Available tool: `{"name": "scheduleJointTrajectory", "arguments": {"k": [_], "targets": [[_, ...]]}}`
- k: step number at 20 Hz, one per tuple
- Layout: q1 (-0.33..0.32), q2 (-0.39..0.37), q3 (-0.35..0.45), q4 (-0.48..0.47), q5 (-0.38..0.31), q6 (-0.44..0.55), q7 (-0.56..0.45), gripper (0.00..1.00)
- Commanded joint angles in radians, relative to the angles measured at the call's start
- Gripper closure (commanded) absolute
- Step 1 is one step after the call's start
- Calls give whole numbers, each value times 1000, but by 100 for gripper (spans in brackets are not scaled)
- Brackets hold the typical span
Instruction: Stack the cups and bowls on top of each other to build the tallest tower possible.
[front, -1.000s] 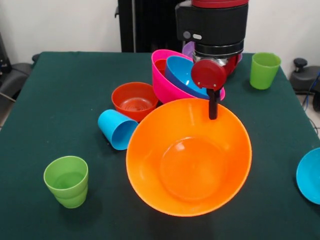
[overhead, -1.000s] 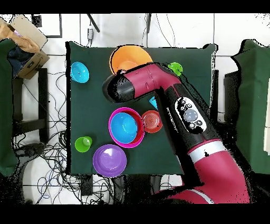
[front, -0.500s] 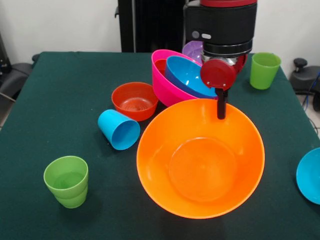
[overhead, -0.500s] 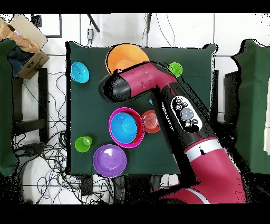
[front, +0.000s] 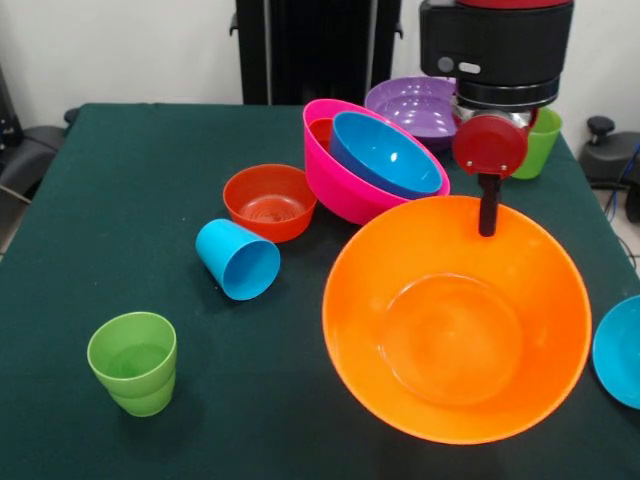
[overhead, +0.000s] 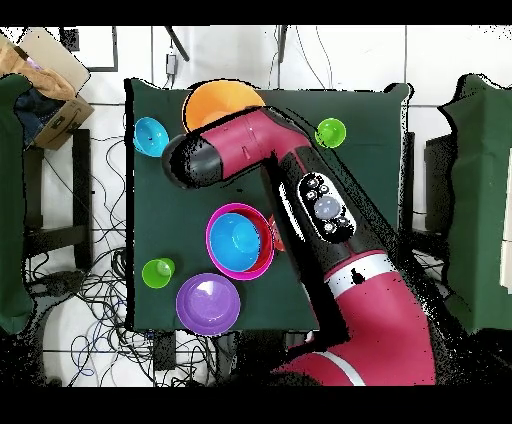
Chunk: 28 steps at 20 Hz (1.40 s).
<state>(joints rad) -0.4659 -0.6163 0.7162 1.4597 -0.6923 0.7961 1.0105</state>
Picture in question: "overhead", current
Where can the black side furniture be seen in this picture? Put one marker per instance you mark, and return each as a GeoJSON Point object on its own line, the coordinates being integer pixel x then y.
{"type": "Point", "coordinates": [440, 180]}

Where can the small red bowl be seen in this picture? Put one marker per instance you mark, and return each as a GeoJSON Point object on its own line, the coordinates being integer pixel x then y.
{"type": "Point", "coordinates": [277, 238]}

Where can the purple bowl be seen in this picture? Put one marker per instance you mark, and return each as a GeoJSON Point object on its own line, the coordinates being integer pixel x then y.
{"type": "Point", "coordinates": [208, 304]}

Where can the large orange bowl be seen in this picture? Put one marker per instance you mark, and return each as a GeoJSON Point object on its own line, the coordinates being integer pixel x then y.
{"type": "Point", "coordinates": [216, 100]}

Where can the black square frame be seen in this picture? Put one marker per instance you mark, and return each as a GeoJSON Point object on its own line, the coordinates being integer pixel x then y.
{"type": "Point", "coordinates": [115, 52]}

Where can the dark green hanging cloth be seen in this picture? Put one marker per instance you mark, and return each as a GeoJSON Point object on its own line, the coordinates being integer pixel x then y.
{"type": "Point", "coordinates": [12, 200]}
{"type": "Point", "coordinates": [480, 200]}

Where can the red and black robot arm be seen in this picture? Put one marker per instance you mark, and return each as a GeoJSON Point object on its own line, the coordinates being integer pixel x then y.
{"type": "Point", "coordinates": [260, 136]}

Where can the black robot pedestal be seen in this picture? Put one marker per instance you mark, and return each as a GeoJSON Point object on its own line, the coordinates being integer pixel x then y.
{"type": "Point", "coordinates": [256, 356]}

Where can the small light blue bowl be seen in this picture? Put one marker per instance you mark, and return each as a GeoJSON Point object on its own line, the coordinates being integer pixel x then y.
{"type": "Point", "coordinates": [150, 136]}

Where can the large pink bowl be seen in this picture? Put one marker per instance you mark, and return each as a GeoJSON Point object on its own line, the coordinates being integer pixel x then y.
{"type": "Point", "coordinates": [240, 276]}

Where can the black tripod leg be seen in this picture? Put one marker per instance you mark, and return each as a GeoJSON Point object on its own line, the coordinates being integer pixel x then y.
{"type": "Point", "coordinates": [282, 44]}
{"type": "Point", "coordinates": [178, 44]}

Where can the green cup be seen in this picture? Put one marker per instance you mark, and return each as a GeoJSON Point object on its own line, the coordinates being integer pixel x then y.
{"type": "Point", "coordinates": [154, 276]}
{"type": "Point", "coordinates": [332, 133]}

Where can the dark green table cloth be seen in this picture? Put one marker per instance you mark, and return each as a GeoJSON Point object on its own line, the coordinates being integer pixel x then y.
{"type": "Point", "coordinates": [172, 220]}

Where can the medium blue bowl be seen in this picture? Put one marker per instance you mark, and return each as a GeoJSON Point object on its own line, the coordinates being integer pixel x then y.
{"type": "Point", "coordinates": [234, 242]}

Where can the brown cloth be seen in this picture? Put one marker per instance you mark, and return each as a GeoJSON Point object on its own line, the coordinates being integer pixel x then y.
{"type": "Point", "coordinates": [48, 80]}

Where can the cardboard box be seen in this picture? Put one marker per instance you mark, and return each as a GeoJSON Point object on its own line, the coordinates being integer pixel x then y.
{"type": "Point", "coordinates": [60, 120]}

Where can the black stool frame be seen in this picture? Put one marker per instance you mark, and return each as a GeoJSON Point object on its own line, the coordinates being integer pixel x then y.
{"type": "Point", "coordinates": [82, 180]}

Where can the grey power adapter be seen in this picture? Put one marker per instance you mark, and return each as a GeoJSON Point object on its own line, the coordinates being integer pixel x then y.
{"type": "Point", "coordinates": [171, 64]}

